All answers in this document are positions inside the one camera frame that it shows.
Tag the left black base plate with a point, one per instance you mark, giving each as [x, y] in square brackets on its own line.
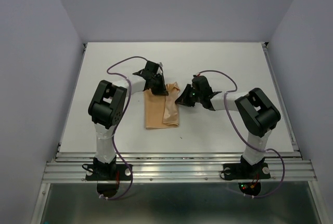
[120, 173]

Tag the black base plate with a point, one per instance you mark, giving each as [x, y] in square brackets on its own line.
[120, 173]
[239, 171]

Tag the aluminium frame rail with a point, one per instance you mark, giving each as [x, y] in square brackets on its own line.
[177, 167]

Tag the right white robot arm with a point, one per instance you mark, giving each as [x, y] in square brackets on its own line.
[258, 113]

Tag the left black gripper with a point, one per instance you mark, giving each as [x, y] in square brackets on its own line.
[162, 90]

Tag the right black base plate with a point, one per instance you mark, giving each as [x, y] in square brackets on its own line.
[239, 171]

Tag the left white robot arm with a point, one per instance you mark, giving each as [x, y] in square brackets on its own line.
[110, 101]

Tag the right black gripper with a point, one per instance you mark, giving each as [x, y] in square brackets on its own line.
[182, 100]

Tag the orange cloth napkin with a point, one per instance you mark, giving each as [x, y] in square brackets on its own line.
[162, 111]

